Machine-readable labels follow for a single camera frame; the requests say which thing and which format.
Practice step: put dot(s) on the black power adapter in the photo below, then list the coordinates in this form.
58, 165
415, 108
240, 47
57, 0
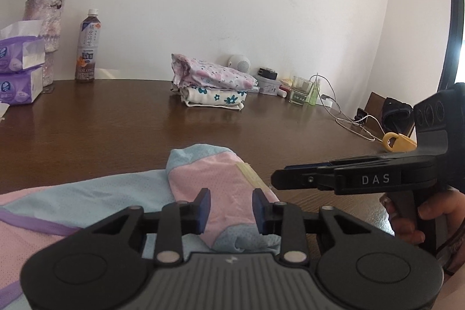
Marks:
267, 73

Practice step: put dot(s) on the person's right hand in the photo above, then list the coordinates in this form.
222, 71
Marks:
452, 215

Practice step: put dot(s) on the clear glass cup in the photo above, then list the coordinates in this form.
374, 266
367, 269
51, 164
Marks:
299, 92

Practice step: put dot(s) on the folded pink floral cloth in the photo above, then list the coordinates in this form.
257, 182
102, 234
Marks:
214, 74

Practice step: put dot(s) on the black phone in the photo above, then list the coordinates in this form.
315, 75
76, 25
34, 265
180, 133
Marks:
361, 114

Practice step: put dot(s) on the pale purple textured vase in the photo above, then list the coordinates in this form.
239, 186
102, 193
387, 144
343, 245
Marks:
49, 26

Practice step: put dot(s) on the dark window frame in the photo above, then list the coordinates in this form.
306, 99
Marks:
450, 34

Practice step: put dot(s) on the white round robot speaker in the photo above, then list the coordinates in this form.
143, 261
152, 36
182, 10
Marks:
240, 62

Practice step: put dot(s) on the folded white teal-flower cloth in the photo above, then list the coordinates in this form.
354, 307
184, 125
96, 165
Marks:
214, 97

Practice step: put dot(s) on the brown tea bottle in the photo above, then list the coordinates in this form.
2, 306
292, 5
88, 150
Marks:
87, 48

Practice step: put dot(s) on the black bag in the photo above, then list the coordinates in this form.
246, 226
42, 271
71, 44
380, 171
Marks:
397, 114

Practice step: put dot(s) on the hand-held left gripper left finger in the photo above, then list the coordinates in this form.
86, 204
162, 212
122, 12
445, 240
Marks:
203, 210

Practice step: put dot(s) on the pink blue purple mesh vest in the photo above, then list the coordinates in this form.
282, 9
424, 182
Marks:
218, 183

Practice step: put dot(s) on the green spray bottle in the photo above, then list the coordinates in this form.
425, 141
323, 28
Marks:
313, 95

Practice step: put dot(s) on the small pink tube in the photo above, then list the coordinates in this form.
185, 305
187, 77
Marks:
284, 92

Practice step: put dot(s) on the yellow mug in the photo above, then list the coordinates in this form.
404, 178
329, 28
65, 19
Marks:
403, 143

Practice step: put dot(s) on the white charger plug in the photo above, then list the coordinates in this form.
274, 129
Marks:
328, 103

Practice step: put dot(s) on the opened purple tissue pack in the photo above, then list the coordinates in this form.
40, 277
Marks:
18, 52

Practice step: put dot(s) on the sealed purple tissue pack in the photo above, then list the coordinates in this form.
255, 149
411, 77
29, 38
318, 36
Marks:
18, 86

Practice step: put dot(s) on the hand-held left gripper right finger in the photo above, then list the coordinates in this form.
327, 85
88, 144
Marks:
258, 212

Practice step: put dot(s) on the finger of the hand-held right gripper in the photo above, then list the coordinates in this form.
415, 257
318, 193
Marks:
301, 179
312, 164

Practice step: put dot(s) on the crumpled white tissue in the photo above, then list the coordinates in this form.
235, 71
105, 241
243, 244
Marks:
3, 112

